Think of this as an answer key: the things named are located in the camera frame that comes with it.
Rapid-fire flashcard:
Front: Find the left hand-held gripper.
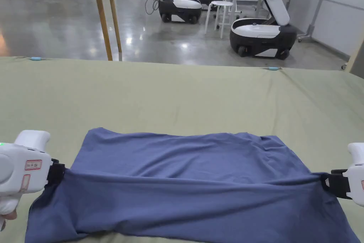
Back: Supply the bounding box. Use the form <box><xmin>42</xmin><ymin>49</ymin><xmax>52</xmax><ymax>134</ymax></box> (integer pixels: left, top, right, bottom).
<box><xmin>0</xmin><ymin>130</ymin><xmax>66</xmax><ymax>216</ymax></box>

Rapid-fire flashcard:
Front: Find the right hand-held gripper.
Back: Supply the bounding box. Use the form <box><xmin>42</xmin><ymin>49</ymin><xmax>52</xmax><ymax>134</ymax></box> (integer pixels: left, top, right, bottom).
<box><xmin>321</xmin><ymin>142</ymin><xmax>364</xmax><ymax>208</ymax></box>

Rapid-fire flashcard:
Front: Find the dark blue shirt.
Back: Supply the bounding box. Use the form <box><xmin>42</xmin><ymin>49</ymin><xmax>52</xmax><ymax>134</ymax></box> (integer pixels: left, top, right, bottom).
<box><xmin>24</xmin><ymin>127</ymin><xmax>362</xmax><ymax>243</ymax></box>

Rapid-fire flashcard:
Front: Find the person's left hand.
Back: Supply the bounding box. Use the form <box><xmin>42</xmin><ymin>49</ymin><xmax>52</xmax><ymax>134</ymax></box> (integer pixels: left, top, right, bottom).
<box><xmin>0</xmin><ymin>210</ymin><xmax>17</xmax><ymax>222</ymax></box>

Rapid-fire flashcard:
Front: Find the bed with pale green sheet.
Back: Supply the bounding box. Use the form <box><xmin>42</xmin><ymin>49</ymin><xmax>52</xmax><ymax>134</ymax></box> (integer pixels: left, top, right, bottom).
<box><xmin>0</xmin><ymin>56</ymin><xmax>364</xmax><ymax>243</ymax></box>

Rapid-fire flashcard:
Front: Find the white round stool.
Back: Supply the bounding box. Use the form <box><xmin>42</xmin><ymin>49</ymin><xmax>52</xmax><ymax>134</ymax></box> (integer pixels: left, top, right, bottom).
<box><xmin>204</xmin><ymin>1</ymin><xmax>234</xmax><ymax>39</ymax></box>

